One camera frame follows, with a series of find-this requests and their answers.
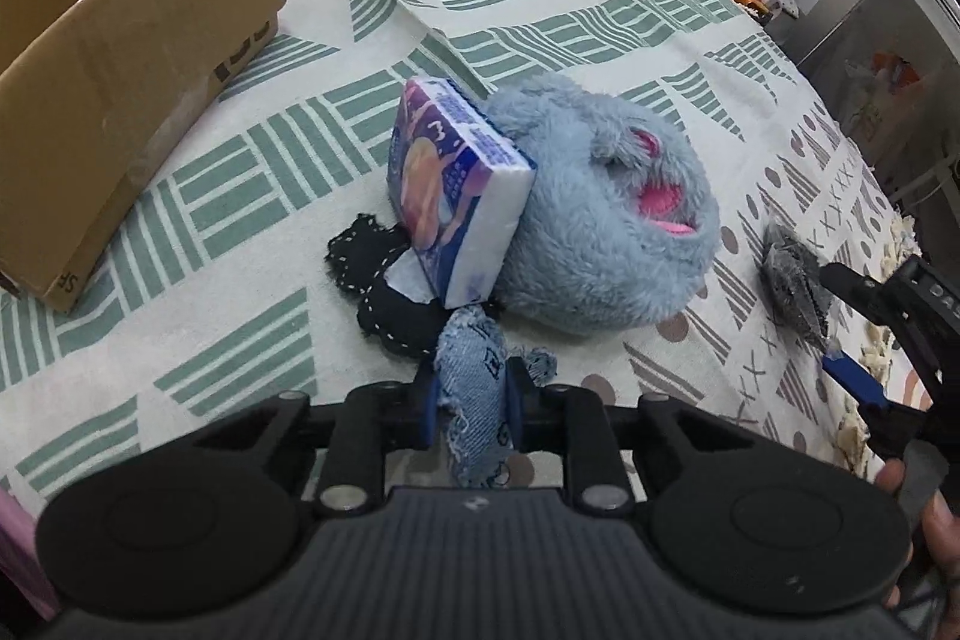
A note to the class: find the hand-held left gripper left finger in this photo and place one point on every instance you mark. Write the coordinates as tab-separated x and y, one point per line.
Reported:
427	411

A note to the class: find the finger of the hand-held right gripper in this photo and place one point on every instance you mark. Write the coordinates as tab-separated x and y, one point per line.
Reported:
855	286
855	379

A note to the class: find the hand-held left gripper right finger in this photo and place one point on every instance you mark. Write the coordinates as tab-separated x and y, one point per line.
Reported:
514	404

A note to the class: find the frayed denim cloth piece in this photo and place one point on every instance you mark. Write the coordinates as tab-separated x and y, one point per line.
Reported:
472	385

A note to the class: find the grey glittery pouch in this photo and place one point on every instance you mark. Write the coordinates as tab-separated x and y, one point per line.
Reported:
791	280

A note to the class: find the black white-stitched cloth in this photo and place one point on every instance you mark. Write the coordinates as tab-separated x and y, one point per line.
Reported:
360	254

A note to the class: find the grey plush toy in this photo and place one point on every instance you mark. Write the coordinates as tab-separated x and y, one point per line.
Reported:
600	235

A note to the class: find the blue tissue pack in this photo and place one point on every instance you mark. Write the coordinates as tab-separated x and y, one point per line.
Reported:
457	197

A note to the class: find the brown cardboard box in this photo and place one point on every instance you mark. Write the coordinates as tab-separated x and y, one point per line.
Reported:
150	48

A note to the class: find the person's right hand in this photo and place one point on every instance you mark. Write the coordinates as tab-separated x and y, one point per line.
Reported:
941	550

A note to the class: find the green patterned white blanket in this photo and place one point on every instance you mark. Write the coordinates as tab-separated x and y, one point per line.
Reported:
562	10

